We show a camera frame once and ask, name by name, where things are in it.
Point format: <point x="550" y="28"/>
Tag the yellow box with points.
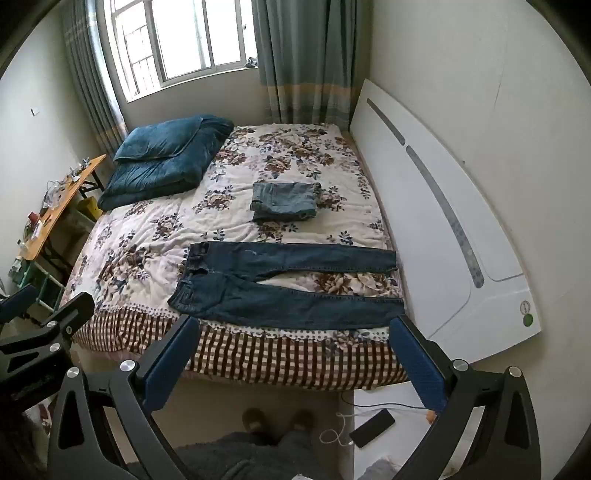
<point x="90" y="207"/>

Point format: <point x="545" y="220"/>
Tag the person's left brown slipper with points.
<point x="255" y="421"/>

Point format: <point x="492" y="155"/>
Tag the dark blue jeans pants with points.
<point x="258" y="290"/>

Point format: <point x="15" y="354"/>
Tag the small grey object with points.
<point x="251" y="62"/>

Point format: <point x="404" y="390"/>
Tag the white metal rack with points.
<point x="46" y="286"/>

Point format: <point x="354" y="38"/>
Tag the blue velvet pillow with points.
<point x="154" y="138"/>

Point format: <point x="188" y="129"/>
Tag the white headboard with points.
<point x="429" y="221"/>

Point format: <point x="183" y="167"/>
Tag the small orange object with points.
<point x="431" y="416"/>

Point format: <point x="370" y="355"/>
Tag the round white sticker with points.
<point x="525" y="306"/>

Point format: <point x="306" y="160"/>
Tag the grey-green curtain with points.
<point x="87" y="69"/>
<point x="304" y="55"/>

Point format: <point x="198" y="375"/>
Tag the person's right brown slipper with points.
<point x="301" y="421"/>

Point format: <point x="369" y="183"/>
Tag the black smartphone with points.
<point x="373" y="428"/>

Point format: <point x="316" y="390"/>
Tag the white framed window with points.
<point x="184" y="37"/>

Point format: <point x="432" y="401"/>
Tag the floral bedspread bed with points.
<point x="152" y="230"/>

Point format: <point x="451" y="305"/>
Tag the small red object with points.
<point x="33" y="217"/>

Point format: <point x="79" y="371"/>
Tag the wooden desk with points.
<point x="60" y="203"/>

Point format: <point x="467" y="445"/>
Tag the round green sticker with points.
<point x="527" y="321"/>

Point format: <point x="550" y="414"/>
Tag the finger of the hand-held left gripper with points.
<point x="16" y="304"/>
<point x="74" y="307"/>

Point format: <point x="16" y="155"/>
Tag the person's brown slipper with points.
<point x="301" y="421"/>
<point x="255" y="421"/>

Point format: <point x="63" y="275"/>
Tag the folded blue quilt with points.
<point x="161" y="175"/>

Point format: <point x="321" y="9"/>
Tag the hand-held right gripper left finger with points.
<point x="173" y="355"/>

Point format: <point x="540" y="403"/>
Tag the white bedside cabinet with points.
<point x="369" y="461"/>

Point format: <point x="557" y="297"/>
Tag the folded light blue jeans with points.
<point x="286" y="201"/>

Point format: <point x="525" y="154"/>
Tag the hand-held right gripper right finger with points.
<point x="415" y="355"/>

